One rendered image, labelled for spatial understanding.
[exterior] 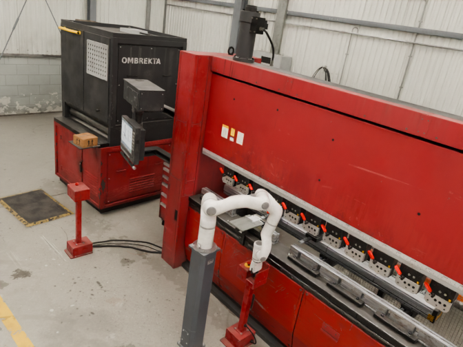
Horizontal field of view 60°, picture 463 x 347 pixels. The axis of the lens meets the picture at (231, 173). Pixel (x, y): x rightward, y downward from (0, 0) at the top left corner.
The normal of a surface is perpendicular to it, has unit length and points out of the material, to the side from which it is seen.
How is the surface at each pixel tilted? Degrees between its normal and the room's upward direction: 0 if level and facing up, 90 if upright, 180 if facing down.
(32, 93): 90
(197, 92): 90
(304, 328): 90
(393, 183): 90
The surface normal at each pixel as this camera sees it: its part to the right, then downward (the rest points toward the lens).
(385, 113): -0.74, 0.15
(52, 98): 0.71, 0.36
